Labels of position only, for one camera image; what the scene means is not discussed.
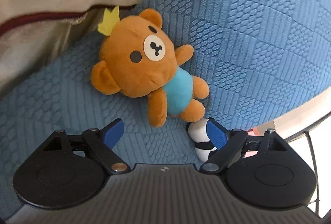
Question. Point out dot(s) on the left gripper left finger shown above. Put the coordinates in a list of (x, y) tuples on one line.
[(100, 143)]

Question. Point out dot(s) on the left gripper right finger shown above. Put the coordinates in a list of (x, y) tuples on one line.
[(228, 144)]

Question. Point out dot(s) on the black white panda plush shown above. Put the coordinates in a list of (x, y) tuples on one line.
[(200, 138)]

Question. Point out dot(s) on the brown teddy bear blue shirt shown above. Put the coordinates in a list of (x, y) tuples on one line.
[(138, 59)]

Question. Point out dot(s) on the blue textured chair cushion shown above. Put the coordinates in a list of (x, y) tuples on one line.
[(261, 59)]

